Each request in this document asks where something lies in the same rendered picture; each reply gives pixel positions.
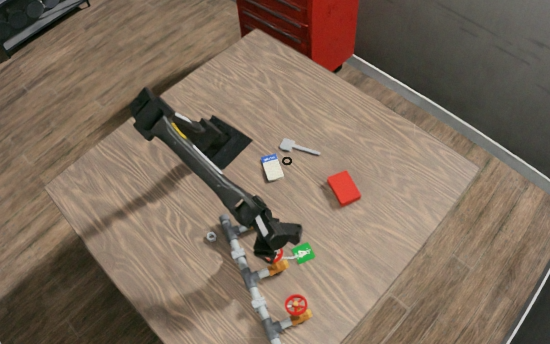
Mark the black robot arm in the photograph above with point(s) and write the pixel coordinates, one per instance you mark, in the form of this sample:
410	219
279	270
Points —
252	212

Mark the red rectangular block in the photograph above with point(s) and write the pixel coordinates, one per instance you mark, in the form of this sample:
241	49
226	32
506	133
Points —
343	188

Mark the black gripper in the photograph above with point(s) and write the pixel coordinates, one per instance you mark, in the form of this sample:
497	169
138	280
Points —
261	250

